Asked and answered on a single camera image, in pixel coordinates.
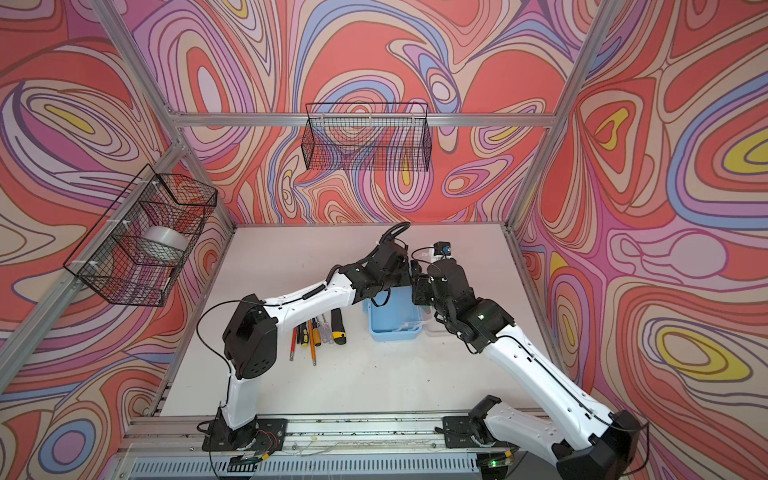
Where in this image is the blue plastic tool box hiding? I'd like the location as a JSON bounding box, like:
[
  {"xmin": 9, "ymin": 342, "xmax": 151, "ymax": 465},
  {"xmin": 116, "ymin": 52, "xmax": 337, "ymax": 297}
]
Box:
[{"xmin": 363, "ymin": 286, "xmax": 423, "ymax": 342}]

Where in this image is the orange handled hex key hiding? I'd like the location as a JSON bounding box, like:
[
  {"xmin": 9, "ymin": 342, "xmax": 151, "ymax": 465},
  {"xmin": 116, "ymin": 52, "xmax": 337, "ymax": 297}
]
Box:
[{"xmin": 307, "ymin": 320, "xmax": 317, "ymax": 366}]

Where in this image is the clear tool box lid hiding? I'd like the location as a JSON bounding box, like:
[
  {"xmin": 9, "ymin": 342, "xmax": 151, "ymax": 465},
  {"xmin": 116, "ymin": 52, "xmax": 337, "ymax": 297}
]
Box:
[{"xmin": 419, "ymin": 306, "xmax": 451, "ymax": 337}]

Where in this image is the red handled hex key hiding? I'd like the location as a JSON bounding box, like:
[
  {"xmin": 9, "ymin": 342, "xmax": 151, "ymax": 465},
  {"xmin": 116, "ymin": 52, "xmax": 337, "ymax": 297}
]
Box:
[{"xmin": 289, "ymin": 327, "xmax": 300, "ymax": 361}]

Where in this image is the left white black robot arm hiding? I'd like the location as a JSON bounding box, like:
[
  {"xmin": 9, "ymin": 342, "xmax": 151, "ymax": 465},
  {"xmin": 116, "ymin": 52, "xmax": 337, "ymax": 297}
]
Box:
[{"xmin": 207, "ymin": 222, "xmax": 410, "ymax": 450}]

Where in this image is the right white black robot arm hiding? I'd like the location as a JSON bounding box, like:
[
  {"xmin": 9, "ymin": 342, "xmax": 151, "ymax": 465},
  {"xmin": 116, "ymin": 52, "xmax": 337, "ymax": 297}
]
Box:
[{"xmin": 410, "ymin": 258, "xmax": 644, "ymax": 479}]

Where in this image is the yellow black utility knife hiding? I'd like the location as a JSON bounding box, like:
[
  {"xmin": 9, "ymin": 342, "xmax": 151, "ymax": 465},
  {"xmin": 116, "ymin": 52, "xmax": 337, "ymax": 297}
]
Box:
[{"xmin": 331, "ymin": 308, "xmax": 347, "ymax": 345}]

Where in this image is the black yellow screwdriver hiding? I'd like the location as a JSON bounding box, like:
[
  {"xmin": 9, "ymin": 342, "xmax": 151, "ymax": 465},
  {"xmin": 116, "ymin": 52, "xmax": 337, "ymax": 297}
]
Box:
[{"xmin": 299, "ymin": 324, "xmax": 310, "ymax": 347}]

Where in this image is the grey tape roll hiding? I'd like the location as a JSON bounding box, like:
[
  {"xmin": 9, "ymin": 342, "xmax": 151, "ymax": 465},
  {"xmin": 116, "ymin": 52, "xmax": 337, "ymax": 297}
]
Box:
[{"xmin": 138, "ymin": 225, "xmax": 189, "ymax": 266}]

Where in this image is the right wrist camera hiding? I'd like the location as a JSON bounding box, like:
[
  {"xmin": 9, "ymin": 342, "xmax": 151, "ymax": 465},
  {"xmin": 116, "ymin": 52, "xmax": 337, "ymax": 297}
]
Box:
[{"xmin": 428, "ymin": 241, "xmax": 452, "ymax": 262}]

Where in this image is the clear handled screwdriver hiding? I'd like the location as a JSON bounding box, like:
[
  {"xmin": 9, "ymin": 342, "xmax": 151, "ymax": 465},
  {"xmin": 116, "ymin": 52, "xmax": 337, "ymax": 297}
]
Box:
[{"xmin": 318, "ymin": 316, "xmax": 332, "ymax": 344}]

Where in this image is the orange handled screwdriver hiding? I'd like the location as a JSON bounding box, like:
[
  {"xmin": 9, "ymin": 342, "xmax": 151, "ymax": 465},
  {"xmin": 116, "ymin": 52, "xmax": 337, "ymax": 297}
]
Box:
[{"xmin": 310, "ymin": 319, "xmax": 322, "ymax": 347}]

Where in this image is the black wire basket at back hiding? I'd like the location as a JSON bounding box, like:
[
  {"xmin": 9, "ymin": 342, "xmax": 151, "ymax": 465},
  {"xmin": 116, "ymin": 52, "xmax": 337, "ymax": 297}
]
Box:
[{"xmin": 301, "ymin": 101, "xmax": 432, "ymax": 173}]

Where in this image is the black wire basket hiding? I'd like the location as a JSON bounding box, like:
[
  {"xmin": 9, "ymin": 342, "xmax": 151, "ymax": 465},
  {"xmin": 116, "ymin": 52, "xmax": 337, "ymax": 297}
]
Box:
[
  {"xmin": 301, "ymin": 101, "xmax": 432, "ymax": 173},
  {"xmin": 63, "ymin": 165, "xmax": 218, "ymax": 307}
]

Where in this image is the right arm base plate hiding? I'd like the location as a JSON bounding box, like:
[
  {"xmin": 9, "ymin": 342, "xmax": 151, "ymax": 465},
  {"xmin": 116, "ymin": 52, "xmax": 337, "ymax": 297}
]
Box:
[{"xmin": 435, "ymin": 415, "xmax": 517, "ymax": 451}]

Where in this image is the aluminium front rail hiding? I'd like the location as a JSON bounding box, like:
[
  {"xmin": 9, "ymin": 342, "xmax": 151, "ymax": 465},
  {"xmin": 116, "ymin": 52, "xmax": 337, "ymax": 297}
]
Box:
[{"xmin": 119, "ymin": 410, "xmax": 613, "ymax": 457}]

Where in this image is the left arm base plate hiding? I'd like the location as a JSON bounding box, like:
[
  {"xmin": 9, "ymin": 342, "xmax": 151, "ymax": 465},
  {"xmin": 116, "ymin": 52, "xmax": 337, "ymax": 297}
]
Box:
[{"xmin": 198, "ymin": 416, "xmax": 288, "ymax": 453}]

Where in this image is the black wire basket on left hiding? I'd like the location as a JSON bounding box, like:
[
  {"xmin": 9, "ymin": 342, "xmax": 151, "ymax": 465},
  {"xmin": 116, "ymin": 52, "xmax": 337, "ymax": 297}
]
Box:
[{"xmin": 63, "ymin": 165, "xmax": 218, "ymax": 307}]

